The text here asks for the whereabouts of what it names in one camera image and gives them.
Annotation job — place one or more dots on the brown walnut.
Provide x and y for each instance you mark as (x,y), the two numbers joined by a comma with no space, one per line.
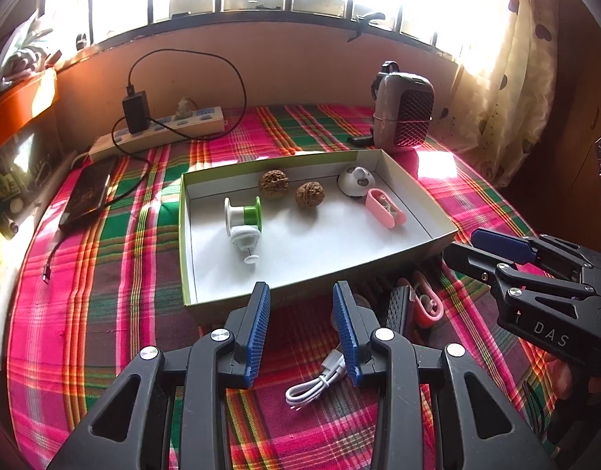
(310,195)
(272,184)

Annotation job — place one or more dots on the black charger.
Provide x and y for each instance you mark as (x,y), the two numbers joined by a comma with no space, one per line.
(135,111)

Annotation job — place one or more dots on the pink green plaid blanket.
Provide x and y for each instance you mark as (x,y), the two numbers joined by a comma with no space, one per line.
(134,313)

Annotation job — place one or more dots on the black smartphone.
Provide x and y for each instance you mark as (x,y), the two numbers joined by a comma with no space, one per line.
(86,193)

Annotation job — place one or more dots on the black rectangular device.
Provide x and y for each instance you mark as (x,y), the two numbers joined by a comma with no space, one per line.
(401,308)

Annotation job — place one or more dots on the white plug adapter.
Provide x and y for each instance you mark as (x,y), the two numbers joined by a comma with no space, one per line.
(185,107)

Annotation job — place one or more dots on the green white cardboard box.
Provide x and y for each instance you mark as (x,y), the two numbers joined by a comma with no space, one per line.
(320,254)

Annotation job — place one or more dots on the black window clip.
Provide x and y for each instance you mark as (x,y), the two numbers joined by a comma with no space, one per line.
(366,22)

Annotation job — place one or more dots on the salmon pink case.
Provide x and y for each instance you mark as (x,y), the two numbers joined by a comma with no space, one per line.
(426,303)

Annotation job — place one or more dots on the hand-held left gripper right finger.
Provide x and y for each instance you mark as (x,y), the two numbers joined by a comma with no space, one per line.
(347,338)

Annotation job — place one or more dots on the black window latch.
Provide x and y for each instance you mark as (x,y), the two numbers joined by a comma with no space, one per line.
(81,41)

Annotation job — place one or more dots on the orange shelf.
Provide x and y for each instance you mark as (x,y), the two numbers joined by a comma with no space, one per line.
(16,107)

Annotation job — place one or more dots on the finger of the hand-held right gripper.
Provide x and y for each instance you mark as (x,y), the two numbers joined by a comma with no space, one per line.
(501,245)
(469,259)

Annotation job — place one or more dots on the person's right hand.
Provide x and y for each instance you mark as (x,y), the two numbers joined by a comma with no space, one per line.
(566,377)

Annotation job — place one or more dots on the green white spool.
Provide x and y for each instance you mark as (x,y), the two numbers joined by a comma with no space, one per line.
(241,214)

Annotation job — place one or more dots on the dotted cream curtain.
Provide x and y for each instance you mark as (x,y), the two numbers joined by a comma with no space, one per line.
(511,73)

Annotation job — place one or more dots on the grey red mesh heater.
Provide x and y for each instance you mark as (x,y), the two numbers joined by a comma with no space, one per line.
(403,110)

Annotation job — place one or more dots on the white power strip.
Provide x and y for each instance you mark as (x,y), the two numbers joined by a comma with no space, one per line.
(158,129)

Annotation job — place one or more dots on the white mushroom-shaped knob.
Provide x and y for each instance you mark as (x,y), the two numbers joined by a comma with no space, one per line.
(246,244)

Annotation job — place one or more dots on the white grey round gadget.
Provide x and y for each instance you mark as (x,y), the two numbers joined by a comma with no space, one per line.
(357,181)

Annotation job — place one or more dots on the light pink case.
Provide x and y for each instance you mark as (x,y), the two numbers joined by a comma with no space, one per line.
(386,208)

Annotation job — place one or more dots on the white round case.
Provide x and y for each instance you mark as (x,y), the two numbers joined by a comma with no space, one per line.
(361,306)

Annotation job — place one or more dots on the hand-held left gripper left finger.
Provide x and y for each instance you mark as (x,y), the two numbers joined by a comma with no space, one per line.
(254,338)

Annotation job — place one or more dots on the plastic bag with plant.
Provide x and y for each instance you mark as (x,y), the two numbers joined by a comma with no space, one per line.
(21,51)

